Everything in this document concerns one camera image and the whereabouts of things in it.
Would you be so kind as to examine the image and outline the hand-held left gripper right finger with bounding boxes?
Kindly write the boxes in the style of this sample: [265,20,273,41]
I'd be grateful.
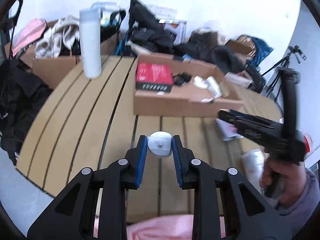
[172,134,292,240]

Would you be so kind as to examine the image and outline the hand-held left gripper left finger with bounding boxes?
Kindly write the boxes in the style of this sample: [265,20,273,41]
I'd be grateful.
[27,135,148,240]

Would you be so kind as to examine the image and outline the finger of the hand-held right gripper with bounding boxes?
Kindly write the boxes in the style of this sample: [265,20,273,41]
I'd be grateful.
[217,109,283,143]

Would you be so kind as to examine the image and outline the white labelled plastic bottle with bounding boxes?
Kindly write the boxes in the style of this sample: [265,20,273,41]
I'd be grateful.
[147,131,173,158]

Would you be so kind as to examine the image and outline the pink printed packet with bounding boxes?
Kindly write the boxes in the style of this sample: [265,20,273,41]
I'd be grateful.
[216,118,239,142]

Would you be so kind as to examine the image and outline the small white spray bottle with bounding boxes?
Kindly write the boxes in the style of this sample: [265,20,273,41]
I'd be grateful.
[205,76,222,98]

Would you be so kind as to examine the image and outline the shallow cardboard box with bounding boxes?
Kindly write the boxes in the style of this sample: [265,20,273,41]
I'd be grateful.
[133,54,244,117]

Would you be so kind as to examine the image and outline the black strap bundle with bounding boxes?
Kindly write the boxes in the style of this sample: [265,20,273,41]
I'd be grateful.
[172,72,192,87]

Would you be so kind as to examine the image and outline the red box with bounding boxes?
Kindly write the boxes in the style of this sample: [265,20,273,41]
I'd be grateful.
[136,62,173,92]

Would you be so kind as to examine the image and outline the person's right forearm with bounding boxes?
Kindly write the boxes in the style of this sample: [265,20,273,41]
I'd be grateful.
[275,167,318,217]

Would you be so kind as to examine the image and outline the person's right hand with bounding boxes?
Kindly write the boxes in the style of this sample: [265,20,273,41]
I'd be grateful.
[260,152,308,208]

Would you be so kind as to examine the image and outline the red object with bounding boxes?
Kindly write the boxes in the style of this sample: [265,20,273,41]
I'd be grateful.
[304,135,314,153]

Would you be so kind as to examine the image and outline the black bag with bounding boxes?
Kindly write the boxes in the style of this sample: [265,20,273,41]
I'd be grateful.
[246,62,267,93]

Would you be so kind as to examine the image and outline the clear plastic bag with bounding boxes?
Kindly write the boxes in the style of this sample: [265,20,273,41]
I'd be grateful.
[241,149,266,188]

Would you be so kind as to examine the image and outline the black tripod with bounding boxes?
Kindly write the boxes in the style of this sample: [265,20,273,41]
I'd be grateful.
[261,52,300,101]

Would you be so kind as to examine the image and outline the small white jar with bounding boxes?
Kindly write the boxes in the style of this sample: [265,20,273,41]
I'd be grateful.
[194,76,207,89]

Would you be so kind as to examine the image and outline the pink jacket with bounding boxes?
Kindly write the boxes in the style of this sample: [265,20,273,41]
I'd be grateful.
[94,214,225,240]

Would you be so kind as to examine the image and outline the blue bag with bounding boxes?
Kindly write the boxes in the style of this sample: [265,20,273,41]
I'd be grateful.
[250,37,274,67]

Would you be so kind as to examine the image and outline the printed appliance box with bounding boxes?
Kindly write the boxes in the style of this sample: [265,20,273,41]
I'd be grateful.
[160,20,188,46]

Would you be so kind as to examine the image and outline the teal bag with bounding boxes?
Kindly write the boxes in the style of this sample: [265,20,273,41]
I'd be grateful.
[115,31,132,56]

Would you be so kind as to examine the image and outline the large cardboard box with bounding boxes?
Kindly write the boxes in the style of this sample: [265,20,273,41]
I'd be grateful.
[31,34,118,89]

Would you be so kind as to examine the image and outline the black jacket pile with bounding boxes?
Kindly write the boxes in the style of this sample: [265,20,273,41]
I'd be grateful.
[130,0,247,74]

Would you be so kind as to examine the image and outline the tall white thermos bottle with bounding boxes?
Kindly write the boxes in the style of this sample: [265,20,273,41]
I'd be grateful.
[79,8,102,79]

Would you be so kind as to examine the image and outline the black clothes pile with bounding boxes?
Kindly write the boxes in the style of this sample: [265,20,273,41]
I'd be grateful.
[0,59,52,167]

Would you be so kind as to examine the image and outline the beige clothes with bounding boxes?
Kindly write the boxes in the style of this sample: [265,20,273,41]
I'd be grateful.
[35,15,81,59]

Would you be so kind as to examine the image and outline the pink bag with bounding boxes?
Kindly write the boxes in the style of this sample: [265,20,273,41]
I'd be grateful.
[11,19,48,57]

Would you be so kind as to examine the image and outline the white wall socket panel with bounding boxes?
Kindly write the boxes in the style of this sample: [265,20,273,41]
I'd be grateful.
[147,4,178,17]

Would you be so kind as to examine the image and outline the black wagon handle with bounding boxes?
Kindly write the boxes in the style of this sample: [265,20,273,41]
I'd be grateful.
[128,0,138,28]

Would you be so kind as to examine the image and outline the white metal frame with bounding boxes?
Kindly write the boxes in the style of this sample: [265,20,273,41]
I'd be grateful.
[91,2,121,13]

